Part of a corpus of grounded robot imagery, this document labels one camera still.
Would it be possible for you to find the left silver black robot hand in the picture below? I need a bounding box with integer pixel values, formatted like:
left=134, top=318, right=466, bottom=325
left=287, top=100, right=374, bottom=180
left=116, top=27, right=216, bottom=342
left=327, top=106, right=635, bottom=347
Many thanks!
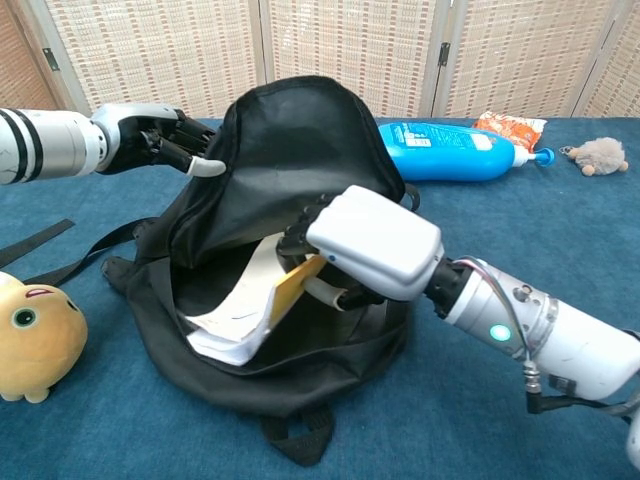
left=89, top=103, right=227, bottom=178

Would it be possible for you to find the yellow plush animal toy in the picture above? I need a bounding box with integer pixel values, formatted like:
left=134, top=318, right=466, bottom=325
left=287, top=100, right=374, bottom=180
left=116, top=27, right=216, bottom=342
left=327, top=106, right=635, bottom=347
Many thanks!
left=0, top=271, right=89, bottom=404

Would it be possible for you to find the blue pump lotion bottle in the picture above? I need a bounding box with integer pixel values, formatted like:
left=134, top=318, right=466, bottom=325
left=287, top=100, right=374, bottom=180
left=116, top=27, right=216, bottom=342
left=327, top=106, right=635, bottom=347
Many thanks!
left=377, top=122, right=556, bottom=183

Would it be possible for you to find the blue felt table cover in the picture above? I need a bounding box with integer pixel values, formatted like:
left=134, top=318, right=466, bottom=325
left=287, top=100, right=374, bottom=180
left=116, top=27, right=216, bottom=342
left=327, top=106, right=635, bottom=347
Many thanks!
left=0, top=117, right=640, bottom=480

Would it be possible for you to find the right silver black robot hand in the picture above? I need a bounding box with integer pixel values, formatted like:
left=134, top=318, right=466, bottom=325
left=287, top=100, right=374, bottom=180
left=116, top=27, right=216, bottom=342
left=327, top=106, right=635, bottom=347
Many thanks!
left=277, top=184, right=445, bottom=312

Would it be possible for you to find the orange snack packet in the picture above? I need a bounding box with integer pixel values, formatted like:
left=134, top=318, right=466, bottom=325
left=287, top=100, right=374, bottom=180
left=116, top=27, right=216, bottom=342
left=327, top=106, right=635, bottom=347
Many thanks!
left=472, top=110, right=549, bottom=153

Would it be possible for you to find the woven folding screen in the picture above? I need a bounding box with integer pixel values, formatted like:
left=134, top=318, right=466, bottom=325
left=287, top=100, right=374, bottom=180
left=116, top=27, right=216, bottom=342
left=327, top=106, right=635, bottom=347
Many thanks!
left=0, top=0, right=640, bottom=127

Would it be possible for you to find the beige fluffy plush keychain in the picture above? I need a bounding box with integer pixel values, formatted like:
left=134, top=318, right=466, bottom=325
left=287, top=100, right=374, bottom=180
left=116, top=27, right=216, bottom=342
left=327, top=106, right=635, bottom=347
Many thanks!
left=559, top=137, right=630, bottom=177

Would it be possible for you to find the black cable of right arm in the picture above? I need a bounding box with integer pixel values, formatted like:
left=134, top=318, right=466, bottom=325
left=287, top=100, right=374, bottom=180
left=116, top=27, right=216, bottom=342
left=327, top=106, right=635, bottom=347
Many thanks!
left=523, top=367, right=640, bottom=426

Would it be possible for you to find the black fabric backpack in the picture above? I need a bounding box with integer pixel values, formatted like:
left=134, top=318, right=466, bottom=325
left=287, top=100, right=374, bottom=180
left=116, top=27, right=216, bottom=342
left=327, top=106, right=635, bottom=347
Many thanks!
left=0, top=75, right=424, bottom=469

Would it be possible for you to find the white notebook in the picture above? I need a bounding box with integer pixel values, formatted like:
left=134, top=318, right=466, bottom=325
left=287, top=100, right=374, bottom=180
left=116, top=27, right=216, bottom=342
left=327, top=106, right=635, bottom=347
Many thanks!
left=186, top=234, right=329, bottom=366

